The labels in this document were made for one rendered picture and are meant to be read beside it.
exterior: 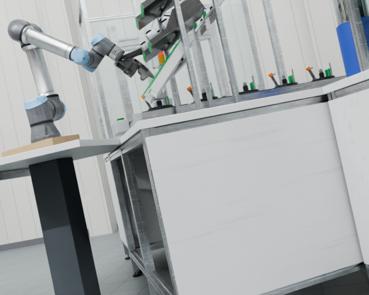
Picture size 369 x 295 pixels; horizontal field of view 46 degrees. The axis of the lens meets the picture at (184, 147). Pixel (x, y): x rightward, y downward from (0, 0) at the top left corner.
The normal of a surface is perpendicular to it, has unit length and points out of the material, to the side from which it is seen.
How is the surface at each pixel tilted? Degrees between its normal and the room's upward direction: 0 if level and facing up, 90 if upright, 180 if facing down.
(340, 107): 90
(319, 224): 90
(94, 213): 90
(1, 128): 90
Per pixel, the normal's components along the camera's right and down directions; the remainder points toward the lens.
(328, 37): -0.23, 0.03
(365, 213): -0.95, 0.20
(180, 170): 0.25, -0.07
